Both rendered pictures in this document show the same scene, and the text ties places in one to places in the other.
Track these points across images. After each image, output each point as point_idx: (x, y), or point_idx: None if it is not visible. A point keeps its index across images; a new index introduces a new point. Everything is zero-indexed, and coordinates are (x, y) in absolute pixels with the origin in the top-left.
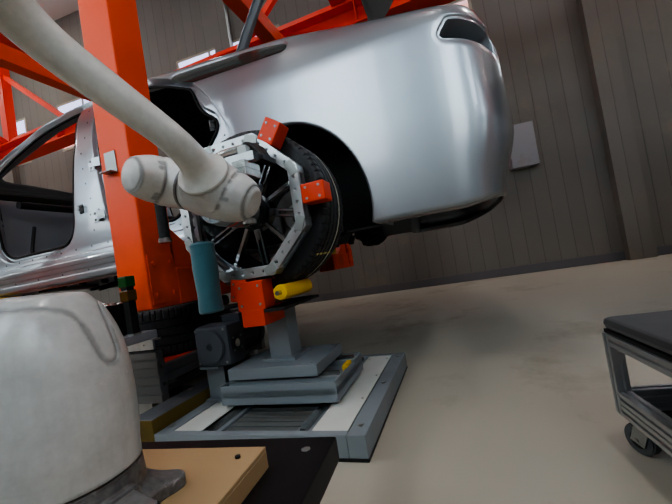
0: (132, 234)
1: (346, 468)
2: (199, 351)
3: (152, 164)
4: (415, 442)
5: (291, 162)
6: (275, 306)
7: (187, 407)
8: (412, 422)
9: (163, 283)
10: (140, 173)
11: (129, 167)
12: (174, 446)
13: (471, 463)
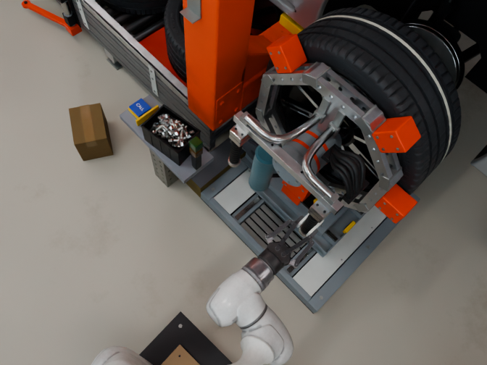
0: (206, 79)
1: (299, 308)
2: (244, 146)
3: (227, 324)
4: (347, 315)
5: (388, 182)
6: (312, 196)
7: (225, 169)
8: (359, 292)
9: (227, 110)
10: (219, 326)
11: (212, 318)
12: (211, 350)
13: (359, 357)
